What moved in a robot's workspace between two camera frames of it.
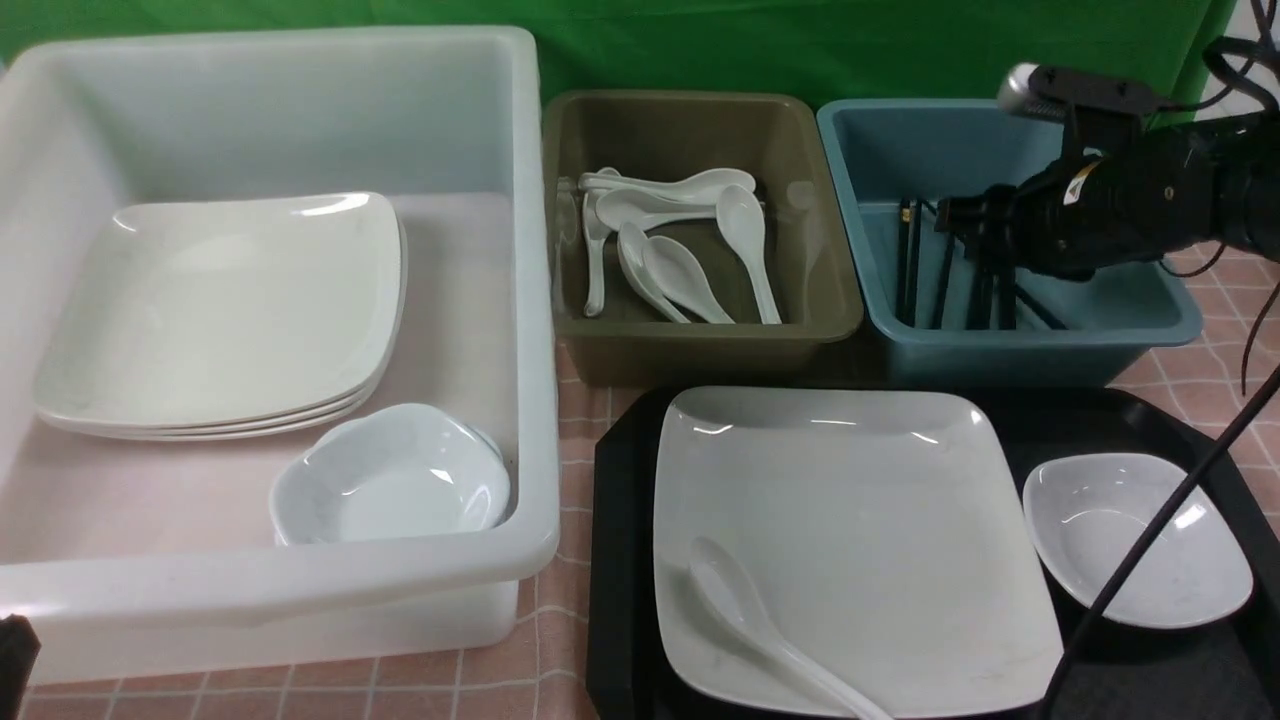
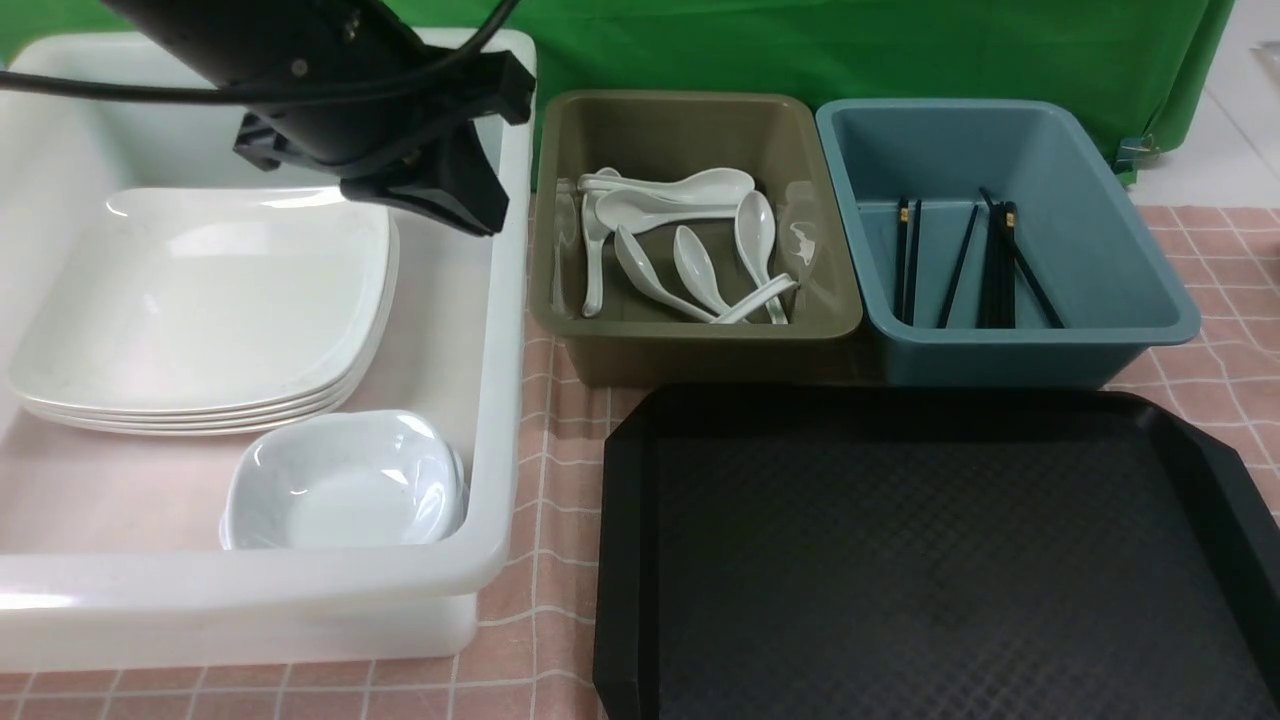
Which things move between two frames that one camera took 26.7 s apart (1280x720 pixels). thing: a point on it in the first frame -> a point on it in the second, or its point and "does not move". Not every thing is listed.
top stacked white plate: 210,312 does not move
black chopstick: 904,280 does not move
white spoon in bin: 598,234 does not move
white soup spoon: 727,588 -> 776,285
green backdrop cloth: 836,51 does not move
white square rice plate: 876,530 -> 227,295
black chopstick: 945,280 -> 950,304
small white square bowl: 1093,516 -> 366,478
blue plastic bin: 890,163 does not move
